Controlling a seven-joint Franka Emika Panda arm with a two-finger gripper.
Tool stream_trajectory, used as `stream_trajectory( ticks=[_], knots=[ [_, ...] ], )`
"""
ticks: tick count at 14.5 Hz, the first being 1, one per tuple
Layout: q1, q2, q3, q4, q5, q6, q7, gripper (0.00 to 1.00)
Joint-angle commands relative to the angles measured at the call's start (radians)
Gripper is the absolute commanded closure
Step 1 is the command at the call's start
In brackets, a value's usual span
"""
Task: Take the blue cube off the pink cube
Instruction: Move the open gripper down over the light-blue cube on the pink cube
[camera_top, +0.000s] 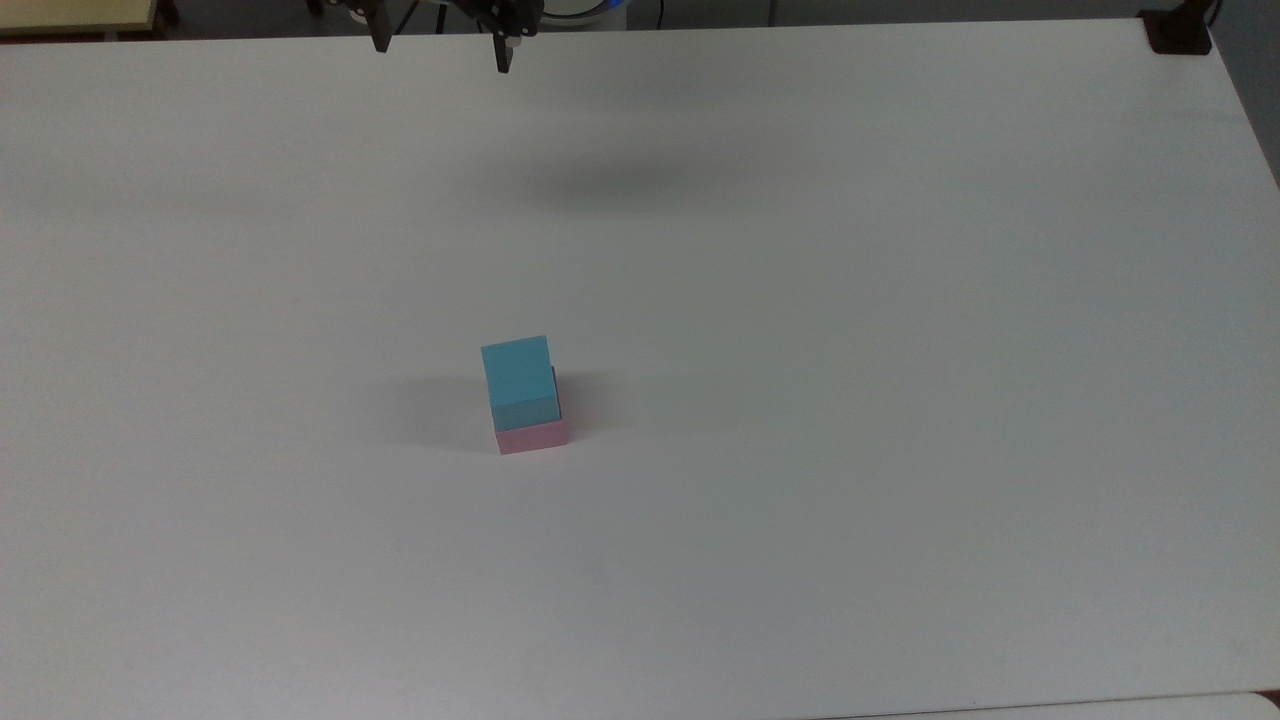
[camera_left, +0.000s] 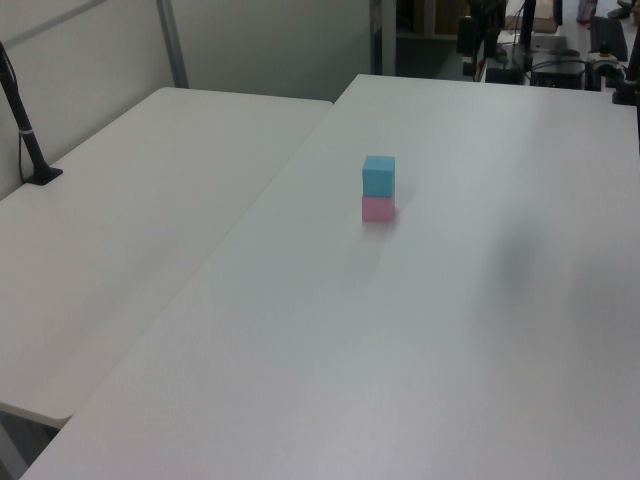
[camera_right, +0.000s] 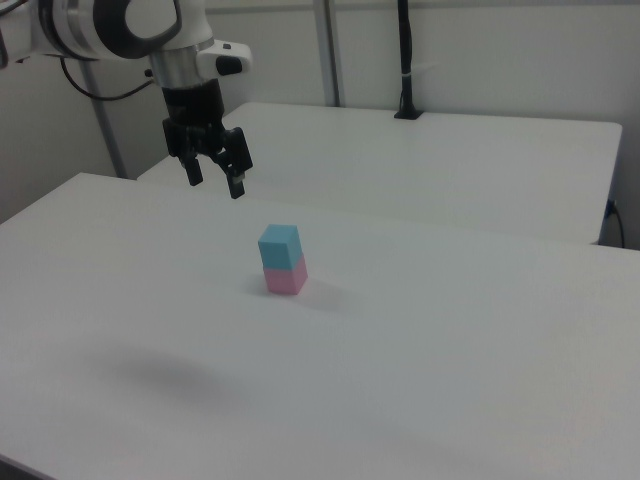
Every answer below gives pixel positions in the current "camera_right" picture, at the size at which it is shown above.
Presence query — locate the black wall cable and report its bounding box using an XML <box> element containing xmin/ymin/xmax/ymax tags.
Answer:
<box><xmin>605</xmin><ymin>198</ymin><xmax>626</xmax><ymax>248</ymax></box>

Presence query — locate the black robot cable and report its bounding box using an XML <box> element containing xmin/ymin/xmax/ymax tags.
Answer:
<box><xmin>59</xmin><ymin>57</ymin><xmax>154</xmax><ymax>103</ymax></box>

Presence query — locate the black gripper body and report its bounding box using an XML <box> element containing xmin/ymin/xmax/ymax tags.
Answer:
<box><xmin>161</xmin><ymin>79</ymin><xmax>236</xmax><ymax>160</ymax></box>

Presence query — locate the grey aluminium frame post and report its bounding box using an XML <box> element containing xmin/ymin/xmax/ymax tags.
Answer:
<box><xmin>78</xmin><ymin>59</ymin><xmax>128</xmax><ymax>180</ymax></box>
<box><xmin>311</xmin><ymin>0</ymin><xmax>347</xmax><ymax>108</ymax></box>

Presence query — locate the black camera stand pole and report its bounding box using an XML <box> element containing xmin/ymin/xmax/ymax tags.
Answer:
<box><xmin>393</xmin><ymin>0</ymin><xmax>426</xmax><ymax>121</ymax></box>

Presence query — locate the blue cube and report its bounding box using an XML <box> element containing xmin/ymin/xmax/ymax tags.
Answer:
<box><xmin>257</xmin><ymin>223</ymin><xmax>301</xmax><ymax>270</ymax></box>

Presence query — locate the pink cube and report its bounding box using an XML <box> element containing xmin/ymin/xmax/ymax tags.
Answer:
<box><xmin>262</xmin><ymin>253</ymin><xmax>309</xmax><ymax>296</ymax></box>

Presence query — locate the white table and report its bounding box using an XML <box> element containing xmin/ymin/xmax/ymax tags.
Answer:
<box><xmin>135</xmin><ymin>101</ymin><xmax>624</xmax><ymax>247</ymax></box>

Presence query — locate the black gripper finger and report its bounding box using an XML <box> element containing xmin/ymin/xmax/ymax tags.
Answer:
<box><xmin>177</xmin><ymin>139</ymin><xmax>204</xmax><ymax>188</ymax></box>
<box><xmin>213</xmin><ymin>127</ymin><xmax>255</xmax><ymax>201</ymax></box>

